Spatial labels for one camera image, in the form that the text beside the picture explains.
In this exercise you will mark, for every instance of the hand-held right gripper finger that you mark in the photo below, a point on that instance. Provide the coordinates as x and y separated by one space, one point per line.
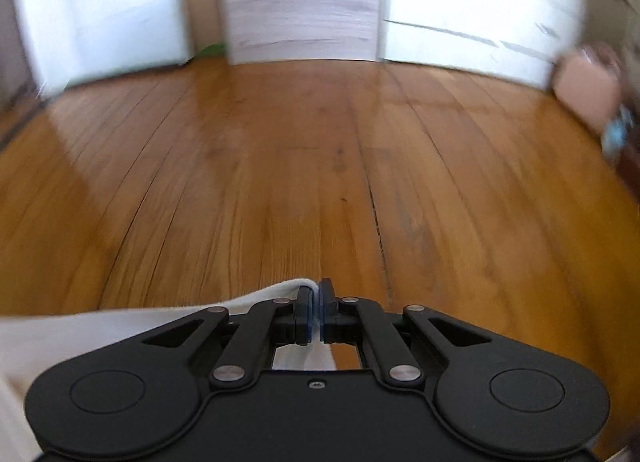
325 309
312 309

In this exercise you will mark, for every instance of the white shirt with green trim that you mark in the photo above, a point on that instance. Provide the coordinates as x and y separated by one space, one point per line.
100 334

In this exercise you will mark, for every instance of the green object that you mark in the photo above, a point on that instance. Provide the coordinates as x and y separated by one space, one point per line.
214 50

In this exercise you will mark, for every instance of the wood grain panel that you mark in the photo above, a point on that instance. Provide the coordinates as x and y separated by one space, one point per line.
300 2

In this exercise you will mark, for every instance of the brown cardboard box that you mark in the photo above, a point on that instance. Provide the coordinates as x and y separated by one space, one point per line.
205 17

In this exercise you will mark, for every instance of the small blue object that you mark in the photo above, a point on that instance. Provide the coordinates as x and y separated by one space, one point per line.
617 135

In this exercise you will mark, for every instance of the dark wooden furniture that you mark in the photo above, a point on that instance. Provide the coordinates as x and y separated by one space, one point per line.
631 157

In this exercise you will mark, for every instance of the pink container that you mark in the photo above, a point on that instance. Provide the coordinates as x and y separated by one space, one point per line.
585 85

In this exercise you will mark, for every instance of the white door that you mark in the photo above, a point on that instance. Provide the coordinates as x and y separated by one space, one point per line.
105 12

